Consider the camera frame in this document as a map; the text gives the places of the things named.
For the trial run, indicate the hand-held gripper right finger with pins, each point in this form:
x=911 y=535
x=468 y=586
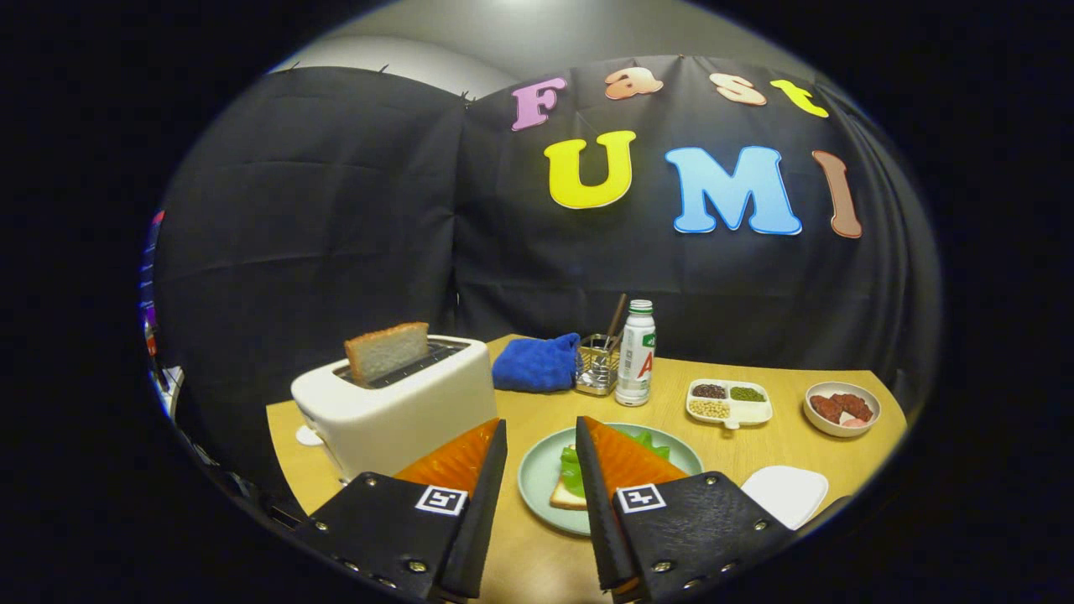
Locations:
x=591 y=503

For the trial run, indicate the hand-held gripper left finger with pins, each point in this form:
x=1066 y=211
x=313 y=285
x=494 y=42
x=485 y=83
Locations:
x=487 y=503

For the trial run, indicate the green lettuce leaf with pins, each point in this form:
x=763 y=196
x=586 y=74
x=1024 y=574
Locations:
x=572 y=474

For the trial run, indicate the toasted bread slice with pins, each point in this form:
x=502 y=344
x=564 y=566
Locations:
x=386 y=351

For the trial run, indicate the white bread slice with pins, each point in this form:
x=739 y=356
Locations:
x=566 y=499

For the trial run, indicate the green plate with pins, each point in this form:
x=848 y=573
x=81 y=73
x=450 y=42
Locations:
x=541 y=478

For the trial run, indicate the white toaster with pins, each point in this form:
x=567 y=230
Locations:
x=394 y=419

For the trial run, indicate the blue cloth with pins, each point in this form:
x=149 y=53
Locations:
x=537 y=365

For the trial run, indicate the white drink bottle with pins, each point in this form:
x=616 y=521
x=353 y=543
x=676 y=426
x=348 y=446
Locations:
x=635 y=361

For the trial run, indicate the white divided dish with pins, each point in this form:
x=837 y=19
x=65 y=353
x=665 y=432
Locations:
x=730 y=403

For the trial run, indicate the brown wooden stick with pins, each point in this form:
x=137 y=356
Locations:
x=617 y=319

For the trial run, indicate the white leaf-shaped plate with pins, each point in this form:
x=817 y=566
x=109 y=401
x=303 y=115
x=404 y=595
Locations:
x=784 y=495

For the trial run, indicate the white bowl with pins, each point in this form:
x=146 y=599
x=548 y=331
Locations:
x=826 y=429

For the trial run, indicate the red meat pieces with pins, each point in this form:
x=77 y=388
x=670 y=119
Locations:
x=839 y=407

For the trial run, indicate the black backdrop cloth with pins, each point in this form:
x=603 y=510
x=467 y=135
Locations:
x=336 y=210

